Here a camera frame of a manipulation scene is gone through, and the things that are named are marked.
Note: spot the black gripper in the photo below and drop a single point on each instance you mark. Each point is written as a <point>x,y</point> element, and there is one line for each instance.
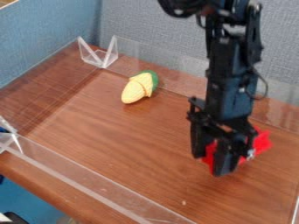
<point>237,132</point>

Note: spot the clear acrylic left bracket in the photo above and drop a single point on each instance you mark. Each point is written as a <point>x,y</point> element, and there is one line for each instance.
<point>9,136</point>

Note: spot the clear acrylic back wall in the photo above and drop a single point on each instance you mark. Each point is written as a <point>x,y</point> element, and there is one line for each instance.
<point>182,75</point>

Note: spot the clear acrylic front wall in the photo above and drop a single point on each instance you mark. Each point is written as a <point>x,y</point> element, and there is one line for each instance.
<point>114,195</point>

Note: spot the black object bottom left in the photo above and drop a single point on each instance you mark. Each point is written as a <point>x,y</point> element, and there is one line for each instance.
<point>13,218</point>

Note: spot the red plastic block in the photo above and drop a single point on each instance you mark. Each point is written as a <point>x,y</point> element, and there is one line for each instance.
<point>262,144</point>

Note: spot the clear acrylic corner bracket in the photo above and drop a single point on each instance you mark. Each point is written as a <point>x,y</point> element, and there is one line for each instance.
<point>99,58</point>

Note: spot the clear acrylic wall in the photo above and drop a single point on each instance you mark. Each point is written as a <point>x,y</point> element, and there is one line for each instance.
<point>182,75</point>
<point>114,195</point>

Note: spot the yellow green toy corn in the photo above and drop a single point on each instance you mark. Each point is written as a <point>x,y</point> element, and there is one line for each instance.
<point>141,86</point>

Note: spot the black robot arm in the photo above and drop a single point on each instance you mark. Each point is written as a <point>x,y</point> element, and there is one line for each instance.
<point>234,50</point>

